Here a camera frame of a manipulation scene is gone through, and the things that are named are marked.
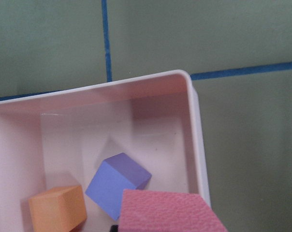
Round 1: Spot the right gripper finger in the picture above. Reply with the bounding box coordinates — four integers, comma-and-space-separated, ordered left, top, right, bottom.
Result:
110, 225, 118, 232

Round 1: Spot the pink plastic bin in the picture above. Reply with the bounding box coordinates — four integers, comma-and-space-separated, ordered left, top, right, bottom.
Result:
0, 70, 210, 232

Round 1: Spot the red foam block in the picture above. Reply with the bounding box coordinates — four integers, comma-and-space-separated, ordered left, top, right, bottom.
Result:
118, 189, 227, 232

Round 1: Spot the purple foam block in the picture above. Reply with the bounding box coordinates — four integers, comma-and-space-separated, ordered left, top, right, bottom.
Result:
85, 153, 152, 220

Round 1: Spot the orange foam block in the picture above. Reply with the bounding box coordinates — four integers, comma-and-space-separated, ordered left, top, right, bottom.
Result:
28, 185, 88, 232

